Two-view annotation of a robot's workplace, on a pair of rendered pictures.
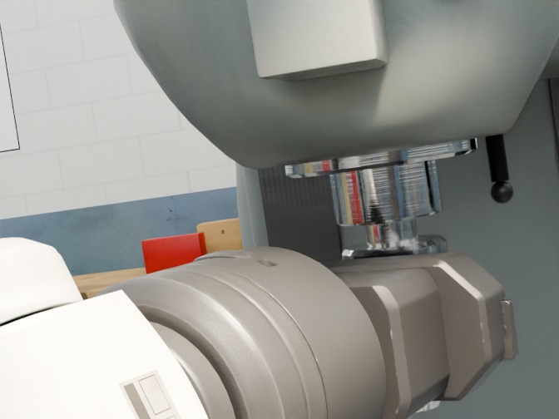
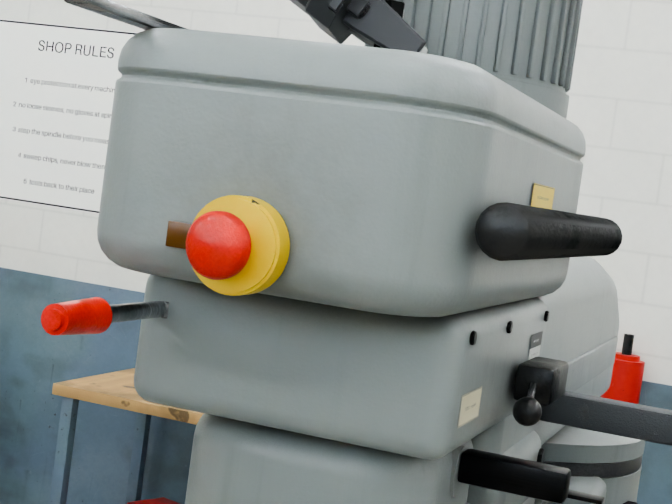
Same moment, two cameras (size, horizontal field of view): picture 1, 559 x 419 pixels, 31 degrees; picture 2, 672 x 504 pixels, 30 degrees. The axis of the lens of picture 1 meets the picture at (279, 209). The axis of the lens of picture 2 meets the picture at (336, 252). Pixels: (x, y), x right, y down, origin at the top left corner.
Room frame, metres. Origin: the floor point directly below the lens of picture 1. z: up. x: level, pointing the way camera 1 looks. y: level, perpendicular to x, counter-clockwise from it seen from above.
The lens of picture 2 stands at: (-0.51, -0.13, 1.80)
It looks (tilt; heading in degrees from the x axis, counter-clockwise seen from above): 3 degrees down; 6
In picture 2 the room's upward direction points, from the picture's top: 8 degrees clockwise
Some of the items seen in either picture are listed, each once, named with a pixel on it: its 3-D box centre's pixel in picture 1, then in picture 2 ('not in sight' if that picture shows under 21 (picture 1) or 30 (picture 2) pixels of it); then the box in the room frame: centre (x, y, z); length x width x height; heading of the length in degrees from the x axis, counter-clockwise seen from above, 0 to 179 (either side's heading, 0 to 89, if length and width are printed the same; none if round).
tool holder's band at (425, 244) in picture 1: (394, 253); not in sight; (0.45, -0.05, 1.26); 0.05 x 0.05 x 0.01
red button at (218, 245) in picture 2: not in sight; (222, 245); (0.21, 0.01, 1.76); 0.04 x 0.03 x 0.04; 77
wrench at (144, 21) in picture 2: not in sight; (170, 29); (0.33, 0.09, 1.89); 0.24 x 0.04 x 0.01; 167
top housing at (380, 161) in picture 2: not in sight; (374, 182); (0.47, -0.05, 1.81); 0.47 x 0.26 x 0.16; 167
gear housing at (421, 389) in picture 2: not in sight; (363, 343); (0.50, -0.06, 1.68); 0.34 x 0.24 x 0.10; 167
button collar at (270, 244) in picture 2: not in sight; (238, 245); (0.23, 0.00, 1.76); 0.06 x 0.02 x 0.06; 77
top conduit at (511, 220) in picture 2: not in sight; (559, 234); (0.45, -0.20, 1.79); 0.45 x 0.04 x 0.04; 167
